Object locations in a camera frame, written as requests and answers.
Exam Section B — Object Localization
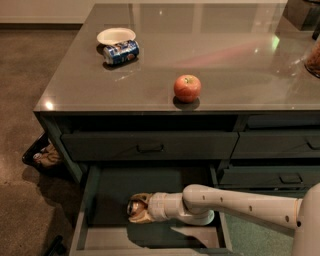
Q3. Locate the blue soda can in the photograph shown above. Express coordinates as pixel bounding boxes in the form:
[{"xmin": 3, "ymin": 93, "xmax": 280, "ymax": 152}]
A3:
[{"xmin": 103, "ymin": 40, "xmax": 140, "ymax": 66}]

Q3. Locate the dark box on counter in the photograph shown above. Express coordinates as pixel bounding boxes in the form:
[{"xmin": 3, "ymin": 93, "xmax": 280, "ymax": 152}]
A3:
[{"xmin": 284, "ymin": 0, "xmax": 320, "ymax": 31}]

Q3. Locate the glass jar with snacks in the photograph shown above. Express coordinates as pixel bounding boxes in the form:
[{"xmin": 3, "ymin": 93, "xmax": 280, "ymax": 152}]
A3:
[{"xmin": 304, "ymin": 38, "xmax": 320, "ymax": 78}]

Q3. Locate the black object on floor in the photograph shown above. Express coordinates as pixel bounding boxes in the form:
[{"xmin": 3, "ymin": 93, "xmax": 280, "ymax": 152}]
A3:
[{"xmin": 43, "ymin": 235, "xmax": 66, "ymax": 256}]

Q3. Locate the orange soda can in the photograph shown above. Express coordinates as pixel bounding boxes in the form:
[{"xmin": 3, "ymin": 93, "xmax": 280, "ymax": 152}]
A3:
[{"xmin": 127, "ymin": 199, "xmax": 148, "ymax": 217}]

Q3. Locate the red apple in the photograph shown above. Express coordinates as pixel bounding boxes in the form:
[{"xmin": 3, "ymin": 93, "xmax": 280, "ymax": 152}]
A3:
[{"xmin": 174, "ymin": 75, "xmax": 202, "ymax": 103}]

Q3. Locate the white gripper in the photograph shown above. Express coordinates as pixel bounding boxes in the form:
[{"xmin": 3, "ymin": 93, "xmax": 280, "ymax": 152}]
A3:
[{"xmin": 129, "ymin": 192, "xmax": 185, "ymax": 224}]

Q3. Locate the top right drawer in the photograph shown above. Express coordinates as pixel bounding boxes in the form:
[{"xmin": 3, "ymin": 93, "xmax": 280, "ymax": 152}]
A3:
[{"xmin": 232, "ymin": 130, "xmax": 320, "ymax": 159}]

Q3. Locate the open middle drawer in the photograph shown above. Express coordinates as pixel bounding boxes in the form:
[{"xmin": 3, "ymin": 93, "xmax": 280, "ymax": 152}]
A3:
[{"xmin": 69, "ymin": 166, "xmax": 235, "ymax": 256}]

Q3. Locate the white paper bowl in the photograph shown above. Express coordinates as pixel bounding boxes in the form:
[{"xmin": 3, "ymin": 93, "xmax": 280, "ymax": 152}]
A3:
[{"xmin": 97, "ymin": 28, "xmax": 136, "ymax": 45}]

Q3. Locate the middle right drawer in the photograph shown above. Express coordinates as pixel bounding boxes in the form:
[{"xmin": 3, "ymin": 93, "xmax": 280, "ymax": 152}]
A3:
[{"xmin": 217, "ymin": 166, "xmax": 320, "ymax": 189}]

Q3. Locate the black bin with trash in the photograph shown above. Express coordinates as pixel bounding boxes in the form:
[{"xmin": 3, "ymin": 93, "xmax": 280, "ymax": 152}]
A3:
[{"xmin": 22, "ymin": 133, "xmax": 63, "ymax": 173}]

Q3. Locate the closed top left drawer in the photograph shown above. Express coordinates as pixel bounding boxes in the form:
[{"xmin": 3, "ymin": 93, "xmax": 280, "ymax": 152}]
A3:
[{"xmin": 61, "ymin": 131, "xmax": 238, "ymax": 161}]

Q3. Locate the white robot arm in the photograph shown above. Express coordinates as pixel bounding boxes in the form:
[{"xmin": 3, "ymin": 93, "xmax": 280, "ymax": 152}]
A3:
[{"xmin": 127, "ymin": 184, "xmax": 320, "ymax": 256}]

